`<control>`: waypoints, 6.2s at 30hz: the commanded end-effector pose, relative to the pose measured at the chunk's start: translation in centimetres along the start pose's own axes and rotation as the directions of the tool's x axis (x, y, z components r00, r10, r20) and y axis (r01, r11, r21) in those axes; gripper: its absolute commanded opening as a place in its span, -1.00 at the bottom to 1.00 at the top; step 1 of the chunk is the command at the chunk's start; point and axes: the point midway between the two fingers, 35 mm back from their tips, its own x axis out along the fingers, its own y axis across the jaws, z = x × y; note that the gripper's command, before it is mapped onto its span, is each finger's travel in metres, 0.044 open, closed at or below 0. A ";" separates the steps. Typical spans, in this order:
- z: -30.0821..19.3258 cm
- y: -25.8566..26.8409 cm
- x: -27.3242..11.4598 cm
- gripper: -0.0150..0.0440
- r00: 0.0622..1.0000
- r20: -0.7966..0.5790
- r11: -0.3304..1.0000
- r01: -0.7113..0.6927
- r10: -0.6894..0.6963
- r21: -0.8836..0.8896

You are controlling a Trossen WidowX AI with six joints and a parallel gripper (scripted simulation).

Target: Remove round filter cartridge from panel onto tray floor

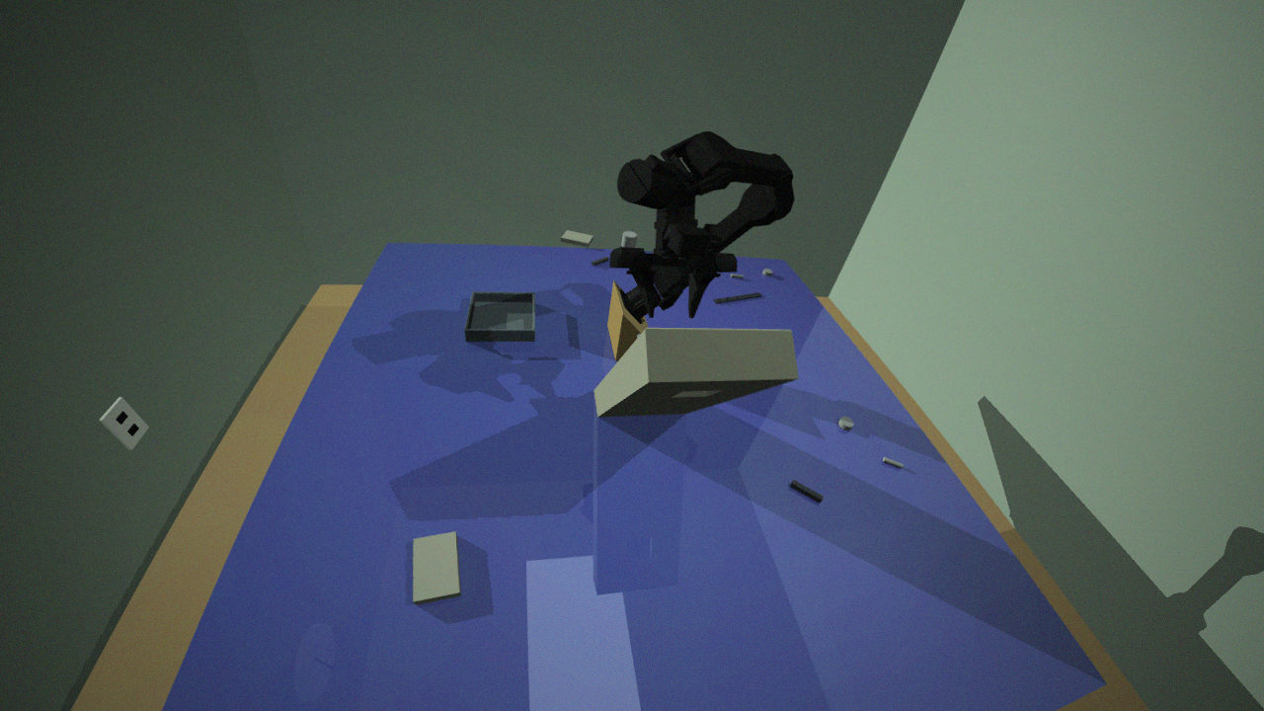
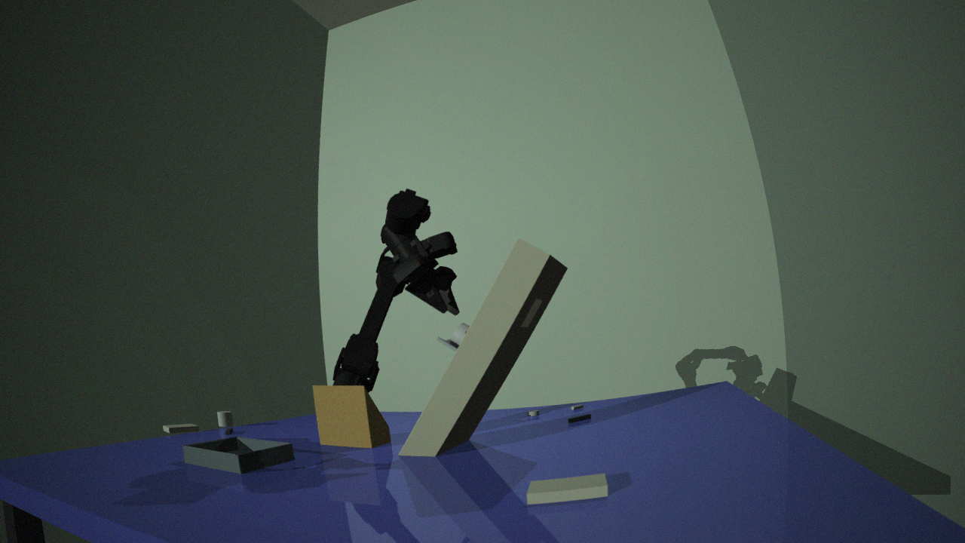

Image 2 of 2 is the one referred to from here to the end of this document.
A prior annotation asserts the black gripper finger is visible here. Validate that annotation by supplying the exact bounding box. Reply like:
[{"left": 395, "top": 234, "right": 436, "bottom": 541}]
[
  {"left": 436, "top": 275, "right": 459, "bottom": 316},
  {"left": 405, "top": 268, "right": 448, "bottom": 314}
]

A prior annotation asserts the white cylinder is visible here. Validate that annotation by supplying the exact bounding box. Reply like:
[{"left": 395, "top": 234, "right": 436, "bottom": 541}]
[{"left": 451, "top": 323, "right": 469, "bottom": 348}]

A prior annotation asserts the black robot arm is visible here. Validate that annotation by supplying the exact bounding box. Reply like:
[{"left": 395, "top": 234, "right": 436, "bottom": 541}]
[{"left": 332, "top": 189, "right": 458, "bottom": 393}]

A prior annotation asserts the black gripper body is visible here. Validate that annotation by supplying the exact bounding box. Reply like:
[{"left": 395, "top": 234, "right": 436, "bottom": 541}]
[{"left": 392, "top": 237, "right": 457, "bottom": 288}]

